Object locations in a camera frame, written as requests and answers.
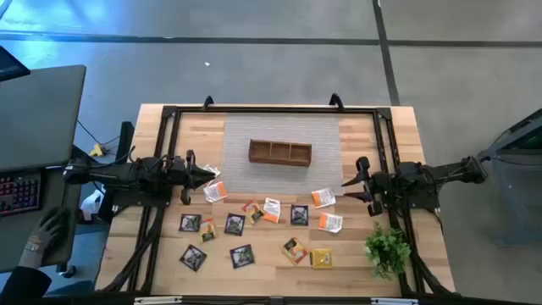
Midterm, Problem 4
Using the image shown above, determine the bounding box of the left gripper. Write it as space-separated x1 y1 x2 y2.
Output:
168 148 217 207

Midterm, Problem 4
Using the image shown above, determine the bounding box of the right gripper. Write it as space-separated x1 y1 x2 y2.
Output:
340 156 394 217

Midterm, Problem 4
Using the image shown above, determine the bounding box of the dark blackcurrant tea bag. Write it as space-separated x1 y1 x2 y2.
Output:
223 212 246 237
290 204 310 227
178 243 208 273
229 243 256 269
178 213 202 233

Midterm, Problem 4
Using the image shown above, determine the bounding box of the orange green fruit tea bag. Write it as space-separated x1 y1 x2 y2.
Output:
281 236 309 266
241 199 266 225
198 218 218 243

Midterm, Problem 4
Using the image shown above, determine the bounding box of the yellow tea bag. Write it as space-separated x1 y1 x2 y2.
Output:
309 247 334 270

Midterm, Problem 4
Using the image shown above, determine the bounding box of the green artificial plant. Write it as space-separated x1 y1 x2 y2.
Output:
364 222 412 281

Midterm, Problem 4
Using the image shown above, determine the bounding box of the wooden three-compartment box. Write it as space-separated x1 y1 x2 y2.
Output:
248 139 313 168

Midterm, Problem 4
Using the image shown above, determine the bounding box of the grey woven placemat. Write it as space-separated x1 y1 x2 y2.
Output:
218 113 346 197

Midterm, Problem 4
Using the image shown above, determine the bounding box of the white bar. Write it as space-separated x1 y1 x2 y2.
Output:
370 297 420 305
133 296 183 305

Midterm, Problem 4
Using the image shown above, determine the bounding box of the black desk foot bar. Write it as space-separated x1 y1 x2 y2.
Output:
70 144 102 167

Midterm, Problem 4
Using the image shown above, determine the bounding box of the grey desk top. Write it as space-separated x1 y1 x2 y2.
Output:
0 164 85 275
0 64 87 173

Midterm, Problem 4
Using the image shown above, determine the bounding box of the black caster wheel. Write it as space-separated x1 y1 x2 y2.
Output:
57 263 78 280

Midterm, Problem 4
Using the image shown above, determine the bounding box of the person's hand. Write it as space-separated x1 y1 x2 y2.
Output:
19 206 72 269

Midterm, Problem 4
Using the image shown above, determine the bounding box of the backlit black keyboard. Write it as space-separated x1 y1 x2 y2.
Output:
0 170 43 218

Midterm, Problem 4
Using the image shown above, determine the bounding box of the black desk monitor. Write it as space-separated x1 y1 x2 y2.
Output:
0 44 31 82

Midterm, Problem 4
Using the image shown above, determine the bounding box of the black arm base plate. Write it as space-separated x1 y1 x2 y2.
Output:
110 186 173 208
404 186 442 212

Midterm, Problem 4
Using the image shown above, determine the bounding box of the black upright post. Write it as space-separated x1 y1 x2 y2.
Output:
114 120 136 165

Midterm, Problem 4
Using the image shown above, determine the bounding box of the black cable bundle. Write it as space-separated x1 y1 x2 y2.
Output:
389 210 451 296
101 206 167 294

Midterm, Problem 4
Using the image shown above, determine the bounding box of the black floor cable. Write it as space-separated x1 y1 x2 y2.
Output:
75 119 122 148

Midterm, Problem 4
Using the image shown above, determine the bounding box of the grey metal cart frame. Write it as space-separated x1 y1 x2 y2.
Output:
477 108 542 248

